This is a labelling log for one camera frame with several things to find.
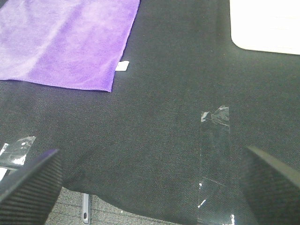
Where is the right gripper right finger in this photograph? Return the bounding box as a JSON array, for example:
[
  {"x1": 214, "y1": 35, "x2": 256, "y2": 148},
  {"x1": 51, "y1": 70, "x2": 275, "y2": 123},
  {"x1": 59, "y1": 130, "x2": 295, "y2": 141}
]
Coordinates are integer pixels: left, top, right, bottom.
[{"x1": 240, "y1": 146, "x2": 300, "y2": 225}]

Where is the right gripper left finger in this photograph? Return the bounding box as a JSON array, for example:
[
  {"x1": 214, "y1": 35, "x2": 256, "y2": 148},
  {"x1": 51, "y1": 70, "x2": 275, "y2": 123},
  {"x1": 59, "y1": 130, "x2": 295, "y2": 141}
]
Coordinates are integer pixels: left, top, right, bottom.
[{"x1": 0, "y1": 149, "x2": 63, "y2": 225}]

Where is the purple microfibre towel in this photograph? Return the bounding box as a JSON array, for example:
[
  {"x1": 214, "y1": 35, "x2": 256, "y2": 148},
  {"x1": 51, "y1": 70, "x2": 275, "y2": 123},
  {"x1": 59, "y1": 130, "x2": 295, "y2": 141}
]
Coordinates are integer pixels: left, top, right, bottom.
[{"x1": 0, "y1": 0, "x2": 140, "y2": 92}]

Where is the clear tape strip left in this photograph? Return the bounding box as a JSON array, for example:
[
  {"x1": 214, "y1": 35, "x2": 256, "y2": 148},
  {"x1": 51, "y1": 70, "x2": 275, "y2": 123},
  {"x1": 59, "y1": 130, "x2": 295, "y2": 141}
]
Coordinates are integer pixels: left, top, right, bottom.
[{"x1": 0, "y1": 136, "x2": 36, "y2": 170}]

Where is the clear tape strip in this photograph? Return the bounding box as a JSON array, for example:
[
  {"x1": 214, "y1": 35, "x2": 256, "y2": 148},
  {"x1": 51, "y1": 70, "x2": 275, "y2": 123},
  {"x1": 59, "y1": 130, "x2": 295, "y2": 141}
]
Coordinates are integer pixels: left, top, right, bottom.
[
  {"x1": 0, "y1": 136, "x2": 36, "y2": 170},
  {"x1": 197, "y1": 105, "x2": 235, "y2": 225}
]

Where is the metal table leg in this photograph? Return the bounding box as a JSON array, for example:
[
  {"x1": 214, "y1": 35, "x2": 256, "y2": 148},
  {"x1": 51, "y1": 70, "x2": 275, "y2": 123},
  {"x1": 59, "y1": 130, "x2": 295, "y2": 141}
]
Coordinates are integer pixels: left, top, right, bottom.
[{"x1": 82, "y1": 193, "x2": 90, "y2": 225}]

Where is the clear tape strip right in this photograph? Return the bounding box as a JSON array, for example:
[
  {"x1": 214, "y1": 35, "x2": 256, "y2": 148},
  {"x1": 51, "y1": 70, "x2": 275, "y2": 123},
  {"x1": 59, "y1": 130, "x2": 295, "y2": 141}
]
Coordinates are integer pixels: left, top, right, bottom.
[{"x1": 197, "y1": 105, "x2": 235, "y2": 225}]

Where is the black table cloth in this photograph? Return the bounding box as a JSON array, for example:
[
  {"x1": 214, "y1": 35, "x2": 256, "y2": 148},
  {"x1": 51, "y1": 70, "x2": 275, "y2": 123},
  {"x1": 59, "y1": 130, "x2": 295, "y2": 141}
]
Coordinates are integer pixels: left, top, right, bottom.
[{"x1": 0, "y1": 0, "x2": 300, "y2": 225}]

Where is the white towel label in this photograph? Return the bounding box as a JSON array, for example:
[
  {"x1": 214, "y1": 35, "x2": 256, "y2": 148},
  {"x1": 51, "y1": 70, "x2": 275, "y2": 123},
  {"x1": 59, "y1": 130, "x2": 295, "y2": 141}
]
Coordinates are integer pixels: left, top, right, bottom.
[{"x1": 115, "y1": 61, "x2": 129, "y2": 71}]

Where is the white plastic bin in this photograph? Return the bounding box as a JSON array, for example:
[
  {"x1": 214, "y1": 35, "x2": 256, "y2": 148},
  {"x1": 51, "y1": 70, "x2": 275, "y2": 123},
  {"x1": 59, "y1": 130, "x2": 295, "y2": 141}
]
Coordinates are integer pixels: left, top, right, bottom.
[{"x1": 230, "y1": 0, "x2": 300, "y2": 55}]

